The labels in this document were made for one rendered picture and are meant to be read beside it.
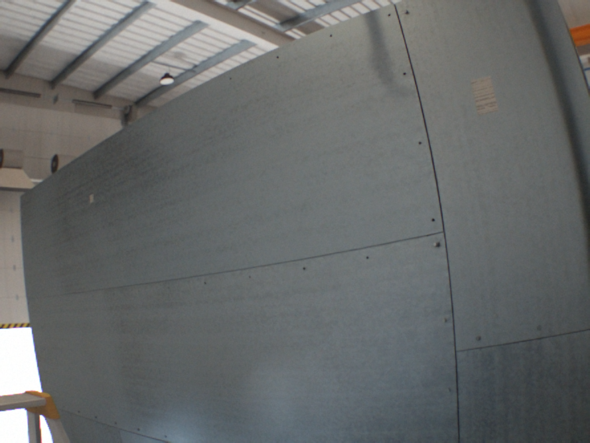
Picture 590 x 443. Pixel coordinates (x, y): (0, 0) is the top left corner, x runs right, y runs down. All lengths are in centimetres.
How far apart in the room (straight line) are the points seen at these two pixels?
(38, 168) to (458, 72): 1132
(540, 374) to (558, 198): 36
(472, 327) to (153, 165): 109
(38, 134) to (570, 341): 1188
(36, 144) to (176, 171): 1065
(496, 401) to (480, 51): 74
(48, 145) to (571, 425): 1197
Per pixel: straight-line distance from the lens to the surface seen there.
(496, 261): 109
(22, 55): 1163
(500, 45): 115
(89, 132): 1305
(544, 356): 108
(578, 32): 978
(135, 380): 190
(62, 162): 1146
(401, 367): 119
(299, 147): 132
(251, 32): 1030
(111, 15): 1046
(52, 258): 242
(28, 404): 157
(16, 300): 1133
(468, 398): 115
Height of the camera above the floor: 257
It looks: 8 degrees up
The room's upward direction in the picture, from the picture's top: 7 degrees counter-clockwise
